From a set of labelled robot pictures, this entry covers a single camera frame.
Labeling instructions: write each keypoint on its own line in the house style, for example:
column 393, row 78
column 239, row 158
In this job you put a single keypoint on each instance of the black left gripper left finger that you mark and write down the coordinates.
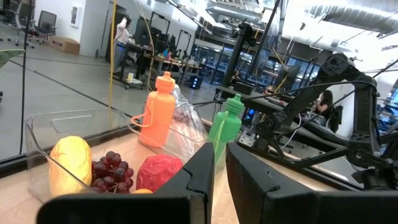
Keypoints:
column 199, row 174

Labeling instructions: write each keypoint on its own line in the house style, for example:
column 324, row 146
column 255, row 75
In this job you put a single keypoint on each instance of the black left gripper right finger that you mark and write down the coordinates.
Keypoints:
column 255, row 186

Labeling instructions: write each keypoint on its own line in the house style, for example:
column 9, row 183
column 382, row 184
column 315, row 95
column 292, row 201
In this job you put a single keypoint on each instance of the clear plastic container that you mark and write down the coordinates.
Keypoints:
column 40, row 130
column 183, row 146

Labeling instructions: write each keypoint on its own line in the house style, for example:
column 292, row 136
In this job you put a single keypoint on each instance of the red bell pepper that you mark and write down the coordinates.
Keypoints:
column 157, row 171

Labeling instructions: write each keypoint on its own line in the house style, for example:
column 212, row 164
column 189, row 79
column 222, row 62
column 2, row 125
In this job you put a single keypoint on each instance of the clear plastic bottle white cap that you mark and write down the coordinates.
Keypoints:
column 189, row 124

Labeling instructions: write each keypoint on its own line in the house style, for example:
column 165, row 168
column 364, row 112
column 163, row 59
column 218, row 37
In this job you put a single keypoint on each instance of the orange fruit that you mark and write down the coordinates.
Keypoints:
column 141, row 191

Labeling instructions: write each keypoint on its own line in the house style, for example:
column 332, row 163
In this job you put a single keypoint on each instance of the orange plastic bottle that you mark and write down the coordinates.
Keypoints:
column 158, row 115

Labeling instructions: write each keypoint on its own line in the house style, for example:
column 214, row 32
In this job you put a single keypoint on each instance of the yellow banana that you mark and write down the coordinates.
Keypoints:
column 70, row 165

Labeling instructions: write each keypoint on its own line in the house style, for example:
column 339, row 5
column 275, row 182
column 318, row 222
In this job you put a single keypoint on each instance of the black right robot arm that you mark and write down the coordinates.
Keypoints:
column 357, row 93

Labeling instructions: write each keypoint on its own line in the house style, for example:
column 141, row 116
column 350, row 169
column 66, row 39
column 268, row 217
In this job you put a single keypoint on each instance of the green plastic bottle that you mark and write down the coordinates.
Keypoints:
column 227, row 124

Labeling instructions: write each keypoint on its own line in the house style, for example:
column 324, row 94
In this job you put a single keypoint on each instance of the person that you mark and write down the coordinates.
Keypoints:
column 325, row 105
column 122, row 34

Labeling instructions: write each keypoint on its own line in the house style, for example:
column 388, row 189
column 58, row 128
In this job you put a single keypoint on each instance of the black pole stand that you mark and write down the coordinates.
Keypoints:
column 237, row 53

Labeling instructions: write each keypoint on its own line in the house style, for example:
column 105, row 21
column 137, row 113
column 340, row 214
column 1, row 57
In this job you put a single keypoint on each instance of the red grapes bunch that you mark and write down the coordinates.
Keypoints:
column 112, row 172

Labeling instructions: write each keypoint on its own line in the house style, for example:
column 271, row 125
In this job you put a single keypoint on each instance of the black work desk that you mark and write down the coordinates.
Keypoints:
column 136, row 59

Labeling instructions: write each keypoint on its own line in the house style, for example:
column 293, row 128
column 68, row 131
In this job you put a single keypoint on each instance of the brown cardboard box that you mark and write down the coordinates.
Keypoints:
column 63, row 45

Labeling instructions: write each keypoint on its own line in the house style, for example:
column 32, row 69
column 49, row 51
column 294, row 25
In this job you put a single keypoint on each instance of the black office chair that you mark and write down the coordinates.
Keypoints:
column 46, row 25

